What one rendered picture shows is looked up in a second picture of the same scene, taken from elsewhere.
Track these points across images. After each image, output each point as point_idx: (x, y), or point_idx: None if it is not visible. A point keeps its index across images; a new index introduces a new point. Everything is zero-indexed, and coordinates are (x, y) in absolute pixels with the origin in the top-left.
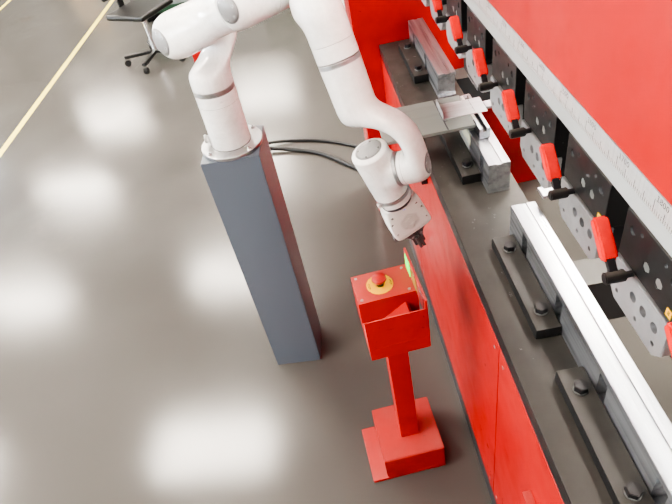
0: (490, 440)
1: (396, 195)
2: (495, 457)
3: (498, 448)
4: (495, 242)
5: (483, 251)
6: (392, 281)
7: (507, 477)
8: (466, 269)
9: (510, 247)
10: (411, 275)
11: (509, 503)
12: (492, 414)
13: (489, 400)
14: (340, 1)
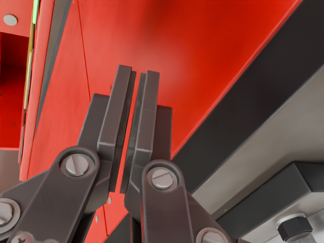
0: (86, 21)
1: None
2: (80, 35)
3: (81, 63)
4: (298, 203)
5: (264, 165)
6: None
7: (73, 83)
8: (204, 101)
9: (288, 241)
10: (30, 36)
11: (68, 66)
12: (91, 67)
13: (96, 65)
14: None
